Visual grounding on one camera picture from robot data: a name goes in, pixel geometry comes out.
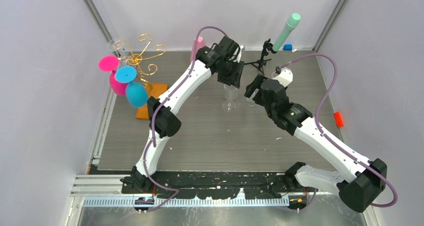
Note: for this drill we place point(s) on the gold wire glass rack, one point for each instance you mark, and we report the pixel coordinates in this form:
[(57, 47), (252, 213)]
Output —
[(135, 59)]

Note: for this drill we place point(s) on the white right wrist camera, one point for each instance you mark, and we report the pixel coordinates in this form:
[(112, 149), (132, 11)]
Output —
[(284, 77)]

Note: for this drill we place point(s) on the pink wine glass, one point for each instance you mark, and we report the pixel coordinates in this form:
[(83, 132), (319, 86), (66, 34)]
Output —
[(110, 63)]

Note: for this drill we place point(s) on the red block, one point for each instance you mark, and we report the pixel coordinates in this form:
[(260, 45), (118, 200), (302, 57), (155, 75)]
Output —
[(338, 119)]

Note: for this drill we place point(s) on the blue block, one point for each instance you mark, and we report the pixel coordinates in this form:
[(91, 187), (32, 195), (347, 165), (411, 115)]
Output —
[(288, 47)]

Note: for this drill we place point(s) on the blue wine glass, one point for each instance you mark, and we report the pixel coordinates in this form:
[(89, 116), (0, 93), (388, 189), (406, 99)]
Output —
[(135, 92)]

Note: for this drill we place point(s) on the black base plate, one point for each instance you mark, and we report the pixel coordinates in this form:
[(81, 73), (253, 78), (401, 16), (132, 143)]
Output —
[(215, 185)]

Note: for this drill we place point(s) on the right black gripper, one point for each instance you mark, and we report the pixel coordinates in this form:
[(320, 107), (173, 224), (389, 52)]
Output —
[(254, 85)]

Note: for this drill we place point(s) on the black tripod stand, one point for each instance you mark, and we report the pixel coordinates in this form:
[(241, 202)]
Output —
[(259, 64)]

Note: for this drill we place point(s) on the mint green microphone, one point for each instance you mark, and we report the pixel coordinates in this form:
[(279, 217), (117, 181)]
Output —
[(291, 23)]

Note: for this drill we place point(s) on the pink metronome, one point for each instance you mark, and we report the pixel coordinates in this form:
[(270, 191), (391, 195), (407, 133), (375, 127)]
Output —
[(197, 44)]

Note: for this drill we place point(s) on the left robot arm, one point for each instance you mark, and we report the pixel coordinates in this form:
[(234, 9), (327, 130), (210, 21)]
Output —
[(223, 59)]

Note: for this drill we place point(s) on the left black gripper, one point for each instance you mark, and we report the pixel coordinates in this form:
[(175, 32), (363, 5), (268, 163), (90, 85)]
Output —
[(234, 79)]

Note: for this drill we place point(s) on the short ribbed clear glass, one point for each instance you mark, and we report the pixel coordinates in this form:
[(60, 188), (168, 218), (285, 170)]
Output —
[(250, 101)]

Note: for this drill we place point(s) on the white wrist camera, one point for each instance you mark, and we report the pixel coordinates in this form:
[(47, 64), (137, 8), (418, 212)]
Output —
[(239, 53), (284, 77)]

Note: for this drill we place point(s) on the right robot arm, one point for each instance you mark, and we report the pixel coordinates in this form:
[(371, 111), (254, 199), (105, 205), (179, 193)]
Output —
[(357, 180)]

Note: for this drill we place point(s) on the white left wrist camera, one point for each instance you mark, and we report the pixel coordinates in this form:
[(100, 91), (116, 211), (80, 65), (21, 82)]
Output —
[(239, 53)]

